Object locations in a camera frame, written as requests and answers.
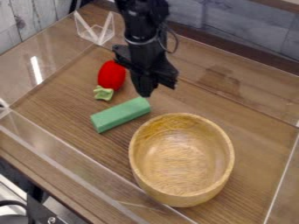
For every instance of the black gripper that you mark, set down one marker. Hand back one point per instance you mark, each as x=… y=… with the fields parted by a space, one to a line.
x=149 y=68

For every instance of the green rectangular block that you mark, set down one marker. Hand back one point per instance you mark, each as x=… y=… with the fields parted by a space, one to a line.
x=120 y=114

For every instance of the clear acrylic corner bracket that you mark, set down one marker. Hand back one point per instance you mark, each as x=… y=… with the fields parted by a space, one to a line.
x=95 y=33

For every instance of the red plush strawberry toy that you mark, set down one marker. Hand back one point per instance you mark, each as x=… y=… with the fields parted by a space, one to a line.
x=111 y=78

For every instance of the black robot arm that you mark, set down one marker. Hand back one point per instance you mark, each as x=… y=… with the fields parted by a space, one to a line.
x=144 y=20

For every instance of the black stand base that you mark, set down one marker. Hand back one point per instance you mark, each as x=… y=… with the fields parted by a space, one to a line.
x=35 y=213

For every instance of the brown wooden bowl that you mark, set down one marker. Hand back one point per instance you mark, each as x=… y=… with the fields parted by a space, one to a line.
x=181 y=159

